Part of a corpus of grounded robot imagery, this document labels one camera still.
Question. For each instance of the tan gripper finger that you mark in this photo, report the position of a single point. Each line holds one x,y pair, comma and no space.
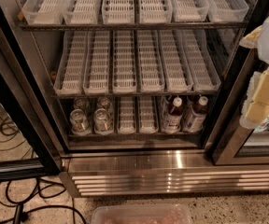
256,106
250,41

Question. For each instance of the white can behind door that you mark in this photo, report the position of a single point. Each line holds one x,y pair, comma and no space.
262,127

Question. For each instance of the shelf tray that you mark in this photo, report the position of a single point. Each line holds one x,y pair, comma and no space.
148,122
96,78
203,71
70,71
177,73
124,74
190,10
118,11
43,12
126,115
227,10
149,61
155,11
81,11

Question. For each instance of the right glass fridge door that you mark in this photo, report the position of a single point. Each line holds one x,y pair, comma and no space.
241,134

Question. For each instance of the steel fridge vent grille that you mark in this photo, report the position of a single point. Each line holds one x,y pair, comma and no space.
171,183

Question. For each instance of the open fridge door left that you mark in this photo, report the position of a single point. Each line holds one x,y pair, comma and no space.
25,102

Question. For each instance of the right brown tea bottle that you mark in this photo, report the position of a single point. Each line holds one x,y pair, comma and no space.
196,115

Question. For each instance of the brown tea bottle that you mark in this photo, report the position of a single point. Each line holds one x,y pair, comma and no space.
196,115
172,112

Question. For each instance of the left brown tea bottle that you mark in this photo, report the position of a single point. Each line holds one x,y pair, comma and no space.
172,112

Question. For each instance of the clear plastic bin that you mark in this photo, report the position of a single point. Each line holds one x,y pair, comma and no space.
142,214

